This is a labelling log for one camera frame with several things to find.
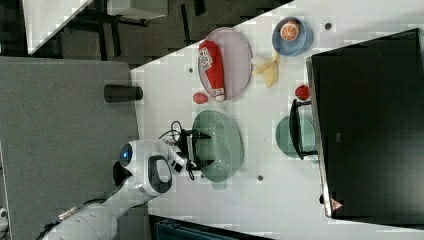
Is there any black cylinder cup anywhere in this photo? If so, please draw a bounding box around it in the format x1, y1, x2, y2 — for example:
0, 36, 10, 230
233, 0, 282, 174
104, 84, 143, 103

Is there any mint green plastic strainer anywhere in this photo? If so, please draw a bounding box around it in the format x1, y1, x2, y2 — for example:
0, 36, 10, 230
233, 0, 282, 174
192, 110, 244, 190

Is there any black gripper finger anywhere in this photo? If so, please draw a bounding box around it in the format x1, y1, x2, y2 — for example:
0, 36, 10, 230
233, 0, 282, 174
193, 160, 213, 170
190, 129, 211, 139

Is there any blue metal frame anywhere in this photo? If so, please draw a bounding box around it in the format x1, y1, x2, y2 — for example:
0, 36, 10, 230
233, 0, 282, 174
149, 215, 272, 240

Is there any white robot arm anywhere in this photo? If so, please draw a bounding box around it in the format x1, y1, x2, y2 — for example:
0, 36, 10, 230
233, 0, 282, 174
36, 130, 211, 240

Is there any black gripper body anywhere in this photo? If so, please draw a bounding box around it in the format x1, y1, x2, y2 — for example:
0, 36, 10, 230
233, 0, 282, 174
178, 129, 195, 172

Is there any red ketchup bottle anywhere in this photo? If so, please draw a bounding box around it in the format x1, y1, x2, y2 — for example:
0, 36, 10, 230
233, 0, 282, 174
199, 40, 226, 101

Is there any orange slice toy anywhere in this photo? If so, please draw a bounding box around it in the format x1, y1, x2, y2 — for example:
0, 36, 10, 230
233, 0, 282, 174
280, 20, 300, 41

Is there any small red strawberry toy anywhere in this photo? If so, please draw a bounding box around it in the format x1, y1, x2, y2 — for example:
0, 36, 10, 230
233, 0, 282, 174
295, 85, 310, 101

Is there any blue cup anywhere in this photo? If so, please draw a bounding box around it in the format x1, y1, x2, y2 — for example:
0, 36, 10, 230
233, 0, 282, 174
272, 17, 313, 57

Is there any small mint green bowl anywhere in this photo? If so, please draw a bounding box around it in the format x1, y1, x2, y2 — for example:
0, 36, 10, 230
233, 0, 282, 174
275, 116, 315, 158

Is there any grey oval plate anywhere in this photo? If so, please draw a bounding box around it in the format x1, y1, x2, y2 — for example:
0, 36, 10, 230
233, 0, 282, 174
197, 27, 252, 101

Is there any peeled toy banana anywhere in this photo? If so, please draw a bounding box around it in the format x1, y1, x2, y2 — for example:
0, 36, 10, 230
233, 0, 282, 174
251, 52, 279, 88

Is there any black toaster oven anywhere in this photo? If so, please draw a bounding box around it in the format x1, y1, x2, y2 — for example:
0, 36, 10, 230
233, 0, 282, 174
289, 29, 424, 229

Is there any white side table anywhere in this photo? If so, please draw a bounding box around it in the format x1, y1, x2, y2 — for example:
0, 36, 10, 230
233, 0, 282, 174
22, 0, 93, 55

